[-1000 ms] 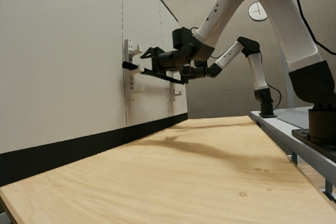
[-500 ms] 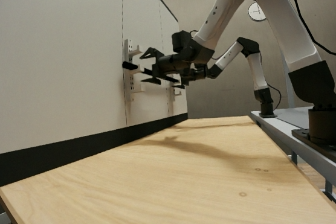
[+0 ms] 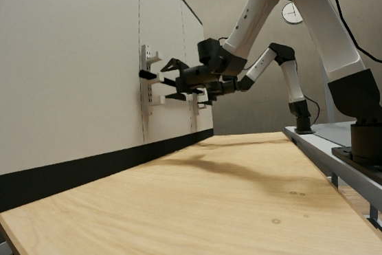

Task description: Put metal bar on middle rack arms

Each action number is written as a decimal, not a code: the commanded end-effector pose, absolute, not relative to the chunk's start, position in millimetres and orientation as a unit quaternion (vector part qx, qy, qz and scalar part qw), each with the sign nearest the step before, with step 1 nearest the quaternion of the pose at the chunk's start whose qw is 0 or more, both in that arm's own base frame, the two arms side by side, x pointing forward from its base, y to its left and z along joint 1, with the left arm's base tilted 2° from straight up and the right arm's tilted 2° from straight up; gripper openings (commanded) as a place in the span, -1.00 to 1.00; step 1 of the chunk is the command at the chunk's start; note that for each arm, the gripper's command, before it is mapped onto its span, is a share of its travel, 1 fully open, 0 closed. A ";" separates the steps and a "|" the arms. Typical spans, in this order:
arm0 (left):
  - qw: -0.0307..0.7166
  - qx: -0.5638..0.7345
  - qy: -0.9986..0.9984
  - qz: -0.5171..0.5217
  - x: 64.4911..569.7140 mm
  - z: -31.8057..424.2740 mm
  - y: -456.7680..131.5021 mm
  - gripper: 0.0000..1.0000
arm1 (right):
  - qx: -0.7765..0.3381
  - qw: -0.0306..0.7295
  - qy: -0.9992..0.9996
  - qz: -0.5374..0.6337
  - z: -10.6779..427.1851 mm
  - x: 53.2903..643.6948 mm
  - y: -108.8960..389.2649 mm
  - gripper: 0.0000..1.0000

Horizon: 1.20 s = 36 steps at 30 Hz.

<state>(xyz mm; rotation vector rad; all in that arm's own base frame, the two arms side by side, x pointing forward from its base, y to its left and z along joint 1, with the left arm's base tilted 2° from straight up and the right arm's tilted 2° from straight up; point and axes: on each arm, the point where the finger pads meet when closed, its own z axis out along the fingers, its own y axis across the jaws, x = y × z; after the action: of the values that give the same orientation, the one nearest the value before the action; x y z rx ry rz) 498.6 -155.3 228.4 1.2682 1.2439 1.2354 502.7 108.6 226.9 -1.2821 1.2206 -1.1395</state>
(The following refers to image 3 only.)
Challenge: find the light grey wall panel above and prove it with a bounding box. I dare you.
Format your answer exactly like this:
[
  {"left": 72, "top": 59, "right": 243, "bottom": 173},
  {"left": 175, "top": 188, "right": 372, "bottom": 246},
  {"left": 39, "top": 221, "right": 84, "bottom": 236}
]
[{"left": 0, "top": 0, "right": 214, "bottom": 213}]

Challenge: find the grey vertical post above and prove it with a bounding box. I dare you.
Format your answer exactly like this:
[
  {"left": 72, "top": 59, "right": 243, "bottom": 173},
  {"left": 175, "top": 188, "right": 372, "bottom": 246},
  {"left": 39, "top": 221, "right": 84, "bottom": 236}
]
[{"left": 318, "top": 53, "right": 335, "bottom": 123}]

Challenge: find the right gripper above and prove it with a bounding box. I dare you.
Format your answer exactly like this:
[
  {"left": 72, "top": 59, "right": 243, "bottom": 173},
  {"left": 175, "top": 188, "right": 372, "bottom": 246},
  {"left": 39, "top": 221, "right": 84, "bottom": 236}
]
[{"left": 197, "top": 92, "right": 217, "bottom": 106}]

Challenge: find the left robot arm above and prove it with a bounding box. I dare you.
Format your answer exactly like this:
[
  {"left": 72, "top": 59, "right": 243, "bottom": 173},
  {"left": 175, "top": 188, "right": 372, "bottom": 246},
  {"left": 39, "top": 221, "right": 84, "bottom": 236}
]
[{"left": 188, "top": 0, "right": 382, "bottom": 186}]

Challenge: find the black metal bar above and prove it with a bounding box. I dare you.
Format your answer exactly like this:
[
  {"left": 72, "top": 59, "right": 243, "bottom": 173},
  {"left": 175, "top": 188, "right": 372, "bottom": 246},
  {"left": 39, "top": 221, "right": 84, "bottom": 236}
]
[{"left": 139, "top": 70, "right": 203, "bottom": 94}]

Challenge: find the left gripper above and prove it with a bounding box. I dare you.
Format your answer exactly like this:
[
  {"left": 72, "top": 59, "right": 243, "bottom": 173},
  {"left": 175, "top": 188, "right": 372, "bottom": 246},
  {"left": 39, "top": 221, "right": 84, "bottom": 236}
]
[{"left": 160, "top": 58, "right": 204, "bottom": 101}]

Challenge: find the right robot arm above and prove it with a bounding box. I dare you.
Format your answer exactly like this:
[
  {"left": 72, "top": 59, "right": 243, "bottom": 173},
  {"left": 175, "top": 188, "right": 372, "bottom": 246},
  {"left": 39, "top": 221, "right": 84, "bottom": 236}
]
[{"left": 206, "top": 43, "right": 316, "bottom": 135}]

